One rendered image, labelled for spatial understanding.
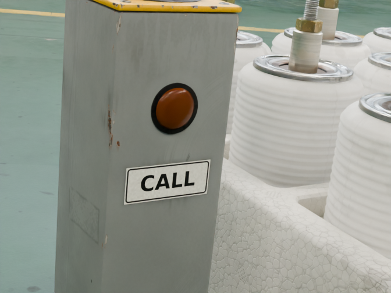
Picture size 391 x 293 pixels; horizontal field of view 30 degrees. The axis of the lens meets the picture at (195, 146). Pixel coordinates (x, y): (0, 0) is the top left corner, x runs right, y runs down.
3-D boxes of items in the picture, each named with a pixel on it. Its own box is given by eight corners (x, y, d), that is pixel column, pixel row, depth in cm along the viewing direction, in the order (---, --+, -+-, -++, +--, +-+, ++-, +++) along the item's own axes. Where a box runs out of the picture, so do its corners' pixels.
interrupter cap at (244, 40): (217, 53, 60) (218, 45, 59) (159, 36, 65) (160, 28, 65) (279, 48, 65) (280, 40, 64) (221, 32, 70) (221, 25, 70)
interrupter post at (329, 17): (311, 42, 69) (316, 7, 68) (308, 38, 72) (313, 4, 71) (336, 45, 70) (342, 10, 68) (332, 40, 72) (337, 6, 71)
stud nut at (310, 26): (292, 27, 55) (294, 16, 55) (312, 28, 55) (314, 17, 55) (303, 32, 53) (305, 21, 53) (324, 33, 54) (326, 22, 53)
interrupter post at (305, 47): (281, 70, 56) (287, 27, 55) (309, 70, 57) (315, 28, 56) (294, 77, 54) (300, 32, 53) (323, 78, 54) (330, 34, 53)
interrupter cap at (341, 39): (287, 44, 67) (288, 36, 67) (279, 31, 74) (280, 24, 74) (369, 52, 67) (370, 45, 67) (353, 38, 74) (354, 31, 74)
